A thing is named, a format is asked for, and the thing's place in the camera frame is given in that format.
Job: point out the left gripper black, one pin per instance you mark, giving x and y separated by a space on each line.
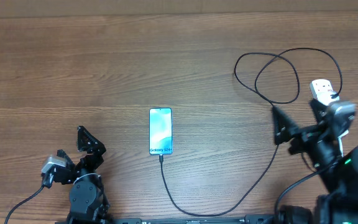
96 148

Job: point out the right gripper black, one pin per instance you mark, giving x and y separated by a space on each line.
289 131

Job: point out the Galaxy smartphone blue screen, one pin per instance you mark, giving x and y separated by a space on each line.
160 131

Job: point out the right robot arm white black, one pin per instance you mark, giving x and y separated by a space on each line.
338 171

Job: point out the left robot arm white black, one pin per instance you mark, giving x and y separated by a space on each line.
88 201

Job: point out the white charger plug adapter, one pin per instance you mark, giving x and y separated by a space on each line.
326 97

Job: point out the white power strip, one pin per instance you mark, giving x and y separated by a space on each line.
323 85

